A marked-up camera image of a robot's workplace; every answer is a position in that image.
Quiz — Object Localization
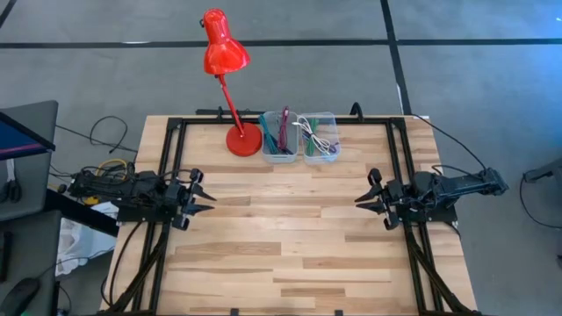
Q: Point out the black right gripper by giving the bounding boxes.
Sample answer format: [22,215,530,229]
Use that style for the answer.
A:
[354,177,407,219]

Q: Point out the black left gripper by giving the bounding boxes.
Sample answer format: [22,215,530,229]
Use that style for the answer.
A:
[162,177,218,219]

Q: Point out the cream white usb cable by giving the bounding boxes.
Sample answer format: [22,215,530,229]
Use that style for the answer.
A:
[292,114,331,156]

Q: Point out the teal black braided usb cable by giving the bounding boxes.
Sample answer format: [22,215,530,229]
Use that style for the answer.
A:
[257,112,282,155]

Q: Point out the magenta braided usb cable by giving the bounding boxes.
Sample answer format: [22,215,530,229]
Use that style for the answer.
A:
[277,105,292,151]

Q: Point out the clear plastic bin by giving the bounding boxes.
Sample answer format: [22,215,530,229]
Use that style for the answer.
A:
[261,111,300,164]
[297,111,339,165]

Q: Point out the left clear plastic bin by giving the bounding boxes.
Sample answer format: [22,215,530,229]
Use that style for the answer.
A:
[261,111,300,164]

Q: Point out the white plastic bag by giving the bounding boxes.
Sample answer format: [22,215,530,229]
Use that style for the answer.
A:
[54,200,120,277]

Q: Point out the red desk lamp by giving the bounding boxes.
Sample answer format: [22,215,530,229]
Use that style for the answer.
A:
[199,7,264,158]

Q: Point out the grey desk top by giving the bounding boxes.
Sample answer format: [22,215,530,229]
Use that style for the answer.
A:
[0,209,62,316]
[0,99,61,223]

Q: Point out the blue screen monitor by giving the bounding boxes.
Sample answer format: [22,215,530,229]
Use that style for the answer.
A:
[0,110,57,162]

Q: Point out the black computer mouse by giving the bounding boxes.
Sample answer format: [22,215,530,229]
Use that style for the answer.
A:
[0,276,41,316]

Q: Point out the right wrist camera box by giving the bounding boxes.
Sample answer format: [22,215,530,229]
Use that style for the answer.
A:
[366,167,384,187]

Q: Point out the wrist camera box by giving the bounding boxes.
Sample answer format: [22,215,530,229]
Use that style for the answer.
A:
[366,167,384,187]
[171,213,191,232]

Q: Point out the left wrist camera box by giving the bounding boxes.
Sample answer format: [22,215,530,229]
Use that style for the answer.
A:
[171,213,191,232]

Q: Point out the black aluminium table frame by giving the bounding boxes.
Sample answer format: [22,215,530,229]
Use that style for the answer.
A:
[104,107,479,316]

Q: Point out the yellow cable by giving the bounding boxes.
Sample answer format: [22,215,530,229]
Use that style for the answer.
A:
[85,157,131,206]

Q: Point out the black power cable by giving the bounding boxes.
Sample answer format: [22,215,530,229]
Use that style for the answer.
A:
[411,113,489,173]

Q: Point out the black floor cable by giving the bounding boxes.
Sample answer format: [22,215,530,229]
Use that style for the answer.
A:
[54,115,140,154]

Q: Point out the black desk rail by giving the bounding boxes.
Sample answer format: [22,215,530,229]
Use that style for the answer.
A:
[43,187,120,238]

